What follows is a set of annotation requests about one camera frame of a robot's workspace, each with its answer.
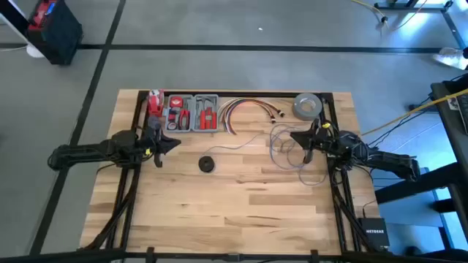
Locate red handled pliers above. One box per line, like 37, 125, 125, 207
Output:
178, 108, 191, 131

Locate black Netgear router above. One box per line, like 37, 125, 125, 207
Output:
358, 218, 390, 249

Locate grey duct tape roll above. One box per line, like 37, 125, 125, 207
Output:
292, 93, 323, 121

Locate small hammer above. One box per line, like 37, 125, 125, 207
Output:
195, 95, 219, 110

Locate grey open tool case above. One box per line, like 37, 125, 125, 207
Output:
163, 94, 220, 133

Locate thin blue cord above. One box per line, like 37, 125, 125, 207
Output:
202, 123, 329, 187

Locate yellow extension cord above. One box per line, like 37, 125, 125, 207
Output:
380, 0, 429, 33
350, 0, 387, 23

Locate black desk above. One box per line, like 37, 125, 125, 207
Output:
372, 72, 468, 256

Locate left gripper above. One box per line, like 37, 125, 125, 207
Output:
140, 126, 182, 168

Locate long yellow cable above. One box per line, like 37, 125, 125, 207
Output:
360, 87, 468, 137

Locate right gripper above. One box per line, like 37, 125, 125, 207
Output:
290, 118, 339, 164

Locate multicoloured wire harness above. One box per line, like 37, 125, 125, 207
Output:
218, 96, 286, 134
223, 100, 277, 135

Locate person's foot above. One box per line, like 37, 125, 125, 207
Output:
432, 46, 468, 71

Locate black red storage crate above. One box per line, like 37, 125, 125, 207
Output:
24, 0, 84, 66

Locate white pole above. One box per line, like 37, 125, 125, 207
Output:
0, 0, 45, 59

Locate black floor stand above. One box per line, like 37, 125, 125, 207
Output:
373, 0, 468, 48

